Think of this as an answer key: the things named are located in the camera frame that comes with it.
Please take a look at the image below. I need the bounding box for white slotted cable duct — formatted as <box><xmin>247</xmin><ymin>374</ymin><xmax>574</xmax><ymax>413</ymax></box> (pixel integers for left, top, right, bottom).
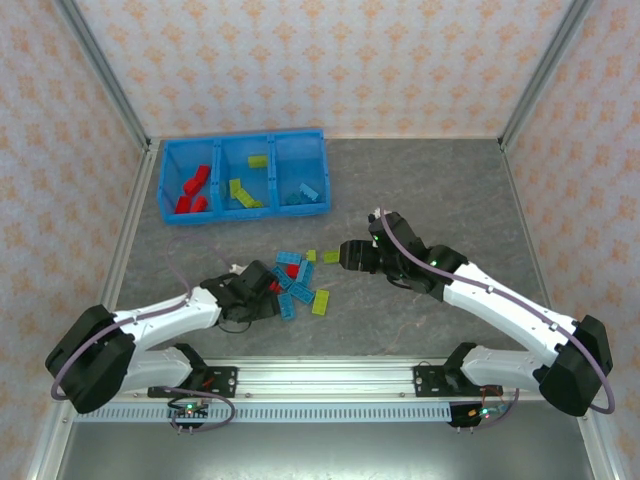
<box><xmin>74</xmin><ymin>402</ymin><xmax>454</xmax><ymax>426</ymax></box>

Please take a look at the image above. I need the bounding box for small circuit board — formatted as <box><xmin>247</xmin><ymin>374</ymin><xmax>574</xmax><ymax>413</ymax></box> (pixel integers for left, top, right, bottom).
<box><xmin>464</xmin><ymin>404</ymin><xmax>506</xmax><ymax>421</ymax></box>
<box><xmin>167</xmin><ymin>402</ymin><xmax>211</xmax><ymax>421</ymax></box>

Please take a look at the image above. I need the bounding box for blue plastic bin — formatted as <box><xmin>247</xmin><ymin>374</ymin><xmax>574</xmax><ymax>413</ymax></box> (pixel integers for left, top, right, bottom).
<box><xmin>269</xmin><ymin>128</ymin><xmax>334</xmax><ymax>220</ymax></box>
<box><xmin>158</xmin><ymin>137</ymin><xmax>224</xmax><ymax>227</ymax></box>
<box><xmin>213</xmin><ymin>134</ymin><xmax>279</xmax><ymax>224</ymax></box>

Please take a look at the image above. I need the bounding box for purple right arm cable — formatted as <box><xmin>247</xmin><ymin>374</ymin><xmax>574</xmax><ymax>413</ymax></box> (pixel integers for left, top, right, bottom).
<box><xmin>377</xmin><ymin>207</ymin><xmax>615</xmax><ymax>415</ymax></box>

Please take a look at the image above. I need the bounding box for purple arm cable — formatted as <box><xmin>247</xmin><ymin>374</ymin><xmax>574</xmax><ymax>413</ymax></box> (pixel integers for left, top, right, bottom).
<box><xmin>377</xmin><ymin>207</ymin><xmax>615</xmax><ymax>415</ymax></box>
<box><xmin>52</xmin><ymin>235</ymin><xmax>241</xmax><ymax>401</ymax></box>

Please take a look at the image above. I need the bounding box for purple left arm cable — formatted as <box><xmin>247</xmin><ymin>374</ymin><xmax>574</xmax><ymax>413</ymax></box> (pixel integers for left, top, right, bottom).
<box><xmin>52</xmin><ymin>235</ymin><xmax>241</xmax><ymax>401</ymax></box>

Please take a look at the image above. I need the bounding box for aluminium frame post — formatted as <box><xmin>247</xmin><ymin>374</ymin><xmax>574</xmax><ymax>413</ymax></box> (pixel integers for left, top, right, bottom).
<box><xmin>52</xmin><ymin>0</ymin><xmax>154</xmax><ymax>154</ymax></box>
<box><xmin>498</xmin><ymin>0</ymin><xmax>600</xmax><ymax>151</ymax></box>

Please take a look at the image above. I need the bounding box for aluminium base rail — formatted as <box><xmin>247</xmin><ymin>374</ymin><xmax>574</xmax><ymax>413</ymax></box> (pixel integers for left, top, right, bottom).
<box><xmin>133</xmin><ymin>355</ymin><xmax>454</xmax><ymax>402</ymax></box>

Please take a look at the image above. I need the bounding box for aluminium side rail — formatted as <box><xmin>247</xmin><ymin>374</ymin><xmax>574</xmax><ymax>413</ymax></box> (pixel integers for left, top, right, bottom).
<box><xmin>24</xmin><ymin>139</ymin><xmax>164</xmax><ymax>480</ymax></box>
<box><xmin>499</xmin><ymin>139</ymin><xmax>621</xmax><ymax>480</ymax></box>

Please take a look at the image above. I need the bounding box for purple cable loop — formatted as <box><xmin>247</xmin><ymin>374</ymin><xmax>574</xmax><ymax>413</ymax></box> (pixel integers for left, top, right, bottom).
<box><xmin>167</xmin><ymin>387</ymin><xmax>237</xmax><ymax>435</ymax></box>

